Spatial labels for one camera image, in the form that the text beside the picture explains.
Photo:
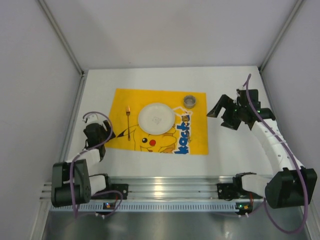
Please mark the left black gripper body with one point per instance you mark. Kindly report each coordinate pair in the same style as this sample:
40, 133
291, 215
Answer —
100, 133

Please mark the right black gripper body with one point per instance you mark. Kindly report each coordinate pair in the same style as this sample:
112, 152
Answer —
230, 111

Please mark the small metal cup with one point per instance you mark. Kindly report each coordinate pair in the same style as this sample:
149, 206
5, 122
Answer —
189, 101

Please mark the copper fork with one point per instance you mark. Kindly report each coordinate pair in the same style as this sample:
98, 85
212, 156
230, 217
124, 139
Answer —
128, 112

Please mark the copper spoon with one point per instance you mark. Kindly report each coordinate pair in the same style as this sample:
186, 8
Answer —
185, 120

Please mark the yellow Pikachu placemat cloth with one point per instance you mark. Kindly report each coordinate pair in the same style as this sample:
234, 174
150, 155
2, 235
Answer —
172, 142

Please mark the white round plate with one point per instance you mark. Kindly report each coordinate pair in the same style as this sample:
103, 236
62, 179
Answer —
156, 118

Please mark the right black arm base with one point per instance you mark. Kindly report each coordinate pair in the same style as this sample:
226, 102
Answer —
230, 191

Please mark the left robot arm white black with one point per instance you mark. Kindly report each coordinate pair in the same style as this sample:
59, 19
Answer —
73, 182

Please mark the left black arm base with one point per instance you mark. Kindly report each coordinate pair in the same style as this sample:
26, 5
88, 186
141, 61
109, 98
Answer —
112, 192

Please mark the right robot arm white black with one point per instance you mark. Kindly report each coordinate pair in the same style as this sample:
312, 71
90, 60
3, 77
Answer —
292, 184

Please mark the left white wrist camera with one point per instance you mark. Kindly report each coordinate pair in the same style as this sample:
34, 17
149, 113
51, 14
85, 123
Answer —
91, 119

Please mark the perforated cable tray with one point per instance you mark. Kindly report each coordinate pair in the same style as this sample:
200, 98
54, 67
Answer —
220, 207

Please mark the aluminium rail frame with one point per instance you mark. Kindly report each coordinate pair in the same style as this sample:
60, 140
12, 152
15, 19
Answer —
172, 188

